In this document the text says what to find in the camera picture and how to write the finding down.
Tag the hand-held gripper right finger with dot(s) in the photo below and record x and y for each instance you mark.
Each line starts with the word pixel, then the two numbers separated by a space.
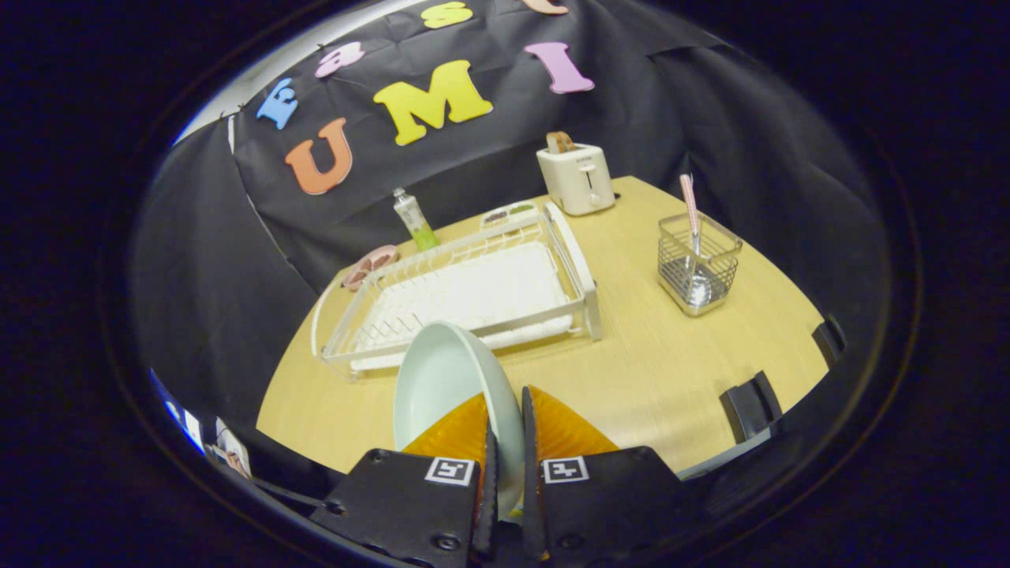
pixel 530 505

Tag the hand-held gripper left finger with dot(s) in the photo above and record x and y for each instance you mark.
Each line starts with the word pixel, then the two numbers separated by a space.
pixel 489 513

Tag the pink divided dish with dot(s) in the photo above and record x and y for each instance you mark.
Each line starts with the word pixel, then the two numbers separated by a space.
pixel 371 264

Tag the clear bottle with green liquid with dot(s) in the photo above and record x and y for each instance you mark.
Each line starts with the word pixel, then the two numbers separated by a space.
pixel 414 221

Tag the white drip tray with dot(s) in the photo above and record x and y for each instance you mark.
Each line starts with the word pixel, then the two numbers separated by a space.
pixel 489 288

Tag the black backdrop cloth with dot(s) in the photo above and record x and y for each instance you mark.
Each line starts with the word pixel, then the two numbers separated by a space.
pixel 750 118

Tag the light green plate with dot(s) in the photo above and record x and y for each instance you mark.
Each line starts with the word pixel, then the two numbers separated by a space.
pixel 442 379

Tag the cream toaster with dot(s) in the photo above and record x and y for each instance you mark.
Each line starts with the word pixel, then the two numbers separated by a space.
pixel 580 181

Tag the black table clamp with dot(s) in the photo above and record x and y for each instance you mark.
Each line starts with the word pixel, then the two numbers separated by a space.
pixel 828 341
pixel 750 406

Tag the brown toast slice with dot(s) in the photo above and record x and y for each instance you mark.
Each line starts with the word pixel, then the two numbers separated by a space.
pixel 560 142

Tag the white divided dish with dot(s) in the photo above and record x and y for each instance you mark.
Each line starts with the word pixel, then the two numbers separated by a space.
pixel 509 213

